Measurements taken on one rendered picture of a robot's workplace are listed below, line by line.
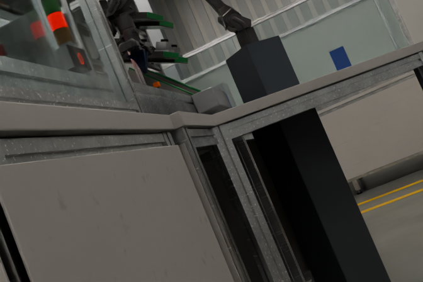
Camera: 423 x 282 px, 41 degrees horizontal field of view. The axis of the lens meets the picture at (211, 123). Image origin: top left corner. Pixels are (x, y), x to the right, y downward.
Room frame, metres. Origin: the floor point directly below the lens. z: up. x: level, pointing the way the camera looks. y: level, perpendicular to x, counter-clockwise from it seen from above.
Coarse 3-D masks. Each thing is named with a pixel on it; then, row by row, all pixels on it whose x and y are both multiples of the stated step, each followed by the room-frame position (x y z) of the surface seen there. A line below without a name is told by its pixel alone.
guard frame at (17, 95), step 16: (96, 0) 0.98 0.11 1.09; (96, 16) 0.97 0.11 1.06; (112, 48) 0.97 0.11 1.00; (112, 64) 0.97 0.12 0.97; (128, 80) 0.98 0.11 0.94; (0, 96) 0.55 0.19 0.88; (16, 96) 0.58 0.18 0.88; (32, 96) 0.61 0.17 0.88; (48, 96) 0.65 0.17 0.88; (64, 96) 0.69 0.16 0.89; (80, 96) 0.74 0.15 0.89; (128, 96) 0.97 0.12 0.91
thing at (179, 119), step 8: (176, 112) 1.05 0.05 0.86; (184, 112) 1.09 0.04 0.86; (176, 120) 1.05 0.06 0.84; (184, 120) 1.06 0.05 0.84; (192, 120) 1.13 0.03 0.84; (200, 120) 1.20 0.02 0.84; (208, 120) 1.29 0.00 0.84; (176, 128) 1.06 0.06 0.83; (192, 128) 1.18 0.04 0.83; (200, 128) 1.26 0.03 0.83; (208, 128) 1.35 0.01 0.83; (200, 152) 2.38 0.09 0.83
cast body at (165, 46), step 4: (164, 40) 2.08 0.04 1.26; (168, 40) 2.10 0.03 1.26; (156, 44) 2.09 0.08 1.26; (160, 44) 2.08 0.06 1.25; (164, 44) 2.08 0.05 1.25; (168, 44) 2.09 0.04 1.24; (156, 48) 2.09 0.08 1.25; (160, 48) 2.08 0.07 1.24; (164, 48) 2.08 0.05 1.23; (168, 48) 2.09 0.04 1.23
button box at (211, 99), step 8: (208, 88) 1.61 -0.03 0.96; (216, 88) 1.66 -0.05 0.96; (192, 96) 1.62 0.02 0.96; (200, 96) 1.61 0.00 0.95; (208, 96) 1.61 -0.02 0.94; (216, 96) 1.61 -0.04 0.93; (224, 96) 1.75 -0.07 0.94; (200, 104) 1.61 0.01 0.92; (208, 104) 1.61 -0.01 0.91; (216, 104) 1.61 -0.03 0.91; (224, 104) 1.69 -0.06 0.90; (200, 112) 1.61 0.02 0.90; (208, 112) 1.67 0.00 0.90; (216, 112) 1.75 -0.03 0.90
